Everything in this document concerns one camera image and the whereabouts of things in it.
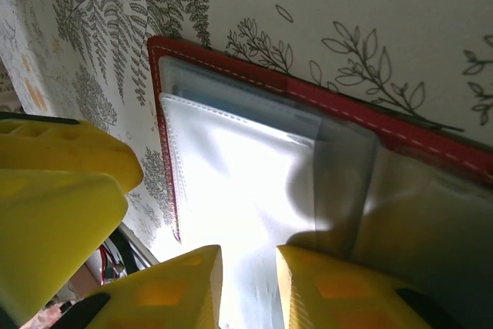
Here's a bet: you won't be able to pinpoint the red leather card holder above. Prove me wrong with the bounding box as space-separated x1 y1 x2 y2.
147 35 493 329

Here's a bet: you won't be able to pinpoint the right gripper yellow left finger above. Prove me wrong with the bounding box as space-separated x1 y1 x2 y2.
82 243 224 329

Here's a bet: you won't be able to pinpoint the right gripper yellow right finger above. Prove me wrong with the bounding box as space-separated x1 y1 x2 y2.
275 243 459 329

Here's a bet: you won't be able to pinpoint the red power wires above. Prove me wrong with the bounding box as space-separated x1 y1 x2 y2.
98 243 128 282

